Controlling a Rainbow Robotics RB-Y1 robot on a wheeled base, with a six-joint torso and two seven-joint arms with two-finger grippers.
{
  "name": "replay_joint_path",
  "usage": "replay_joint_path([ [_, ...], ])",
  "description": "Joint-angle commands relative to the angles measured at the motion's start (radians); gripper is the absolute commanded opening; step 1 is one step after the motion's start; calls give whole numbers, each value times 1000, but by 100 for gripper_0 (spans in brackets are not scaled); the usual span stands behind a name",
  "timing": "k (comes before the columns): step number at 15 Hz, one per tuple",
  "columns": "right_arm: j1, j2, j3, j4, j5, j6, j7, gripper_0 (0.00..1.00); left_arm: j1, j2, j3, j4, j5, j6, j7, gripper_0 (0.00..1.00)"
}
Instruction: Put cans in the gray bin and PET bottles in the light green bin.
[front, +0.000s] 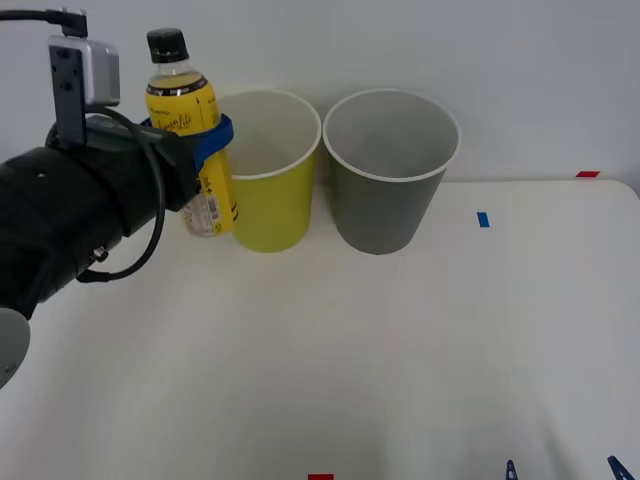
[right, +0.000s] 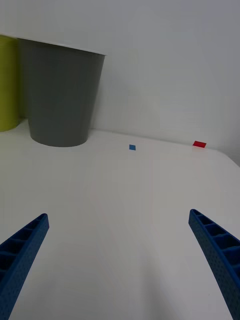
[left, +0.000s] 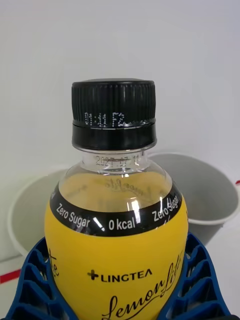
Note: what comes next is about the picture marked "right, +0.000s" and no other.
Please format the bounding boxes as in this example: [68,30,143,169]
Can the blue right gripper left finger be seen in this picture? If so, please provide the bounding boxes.
[0,212,50,320]

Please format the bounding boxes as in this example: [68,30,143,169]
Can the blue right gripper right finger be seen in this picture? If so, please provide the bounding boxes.
[188,208,240,320]

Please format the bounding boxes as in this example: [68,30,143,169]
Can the grey plastic waste bin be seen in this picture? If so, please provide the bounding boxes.
[17,37,107,148]

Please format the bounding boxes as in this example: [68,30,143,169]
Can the yellow-green plastic waste bin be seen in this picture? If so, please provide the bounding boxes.
[0,34,21,133]

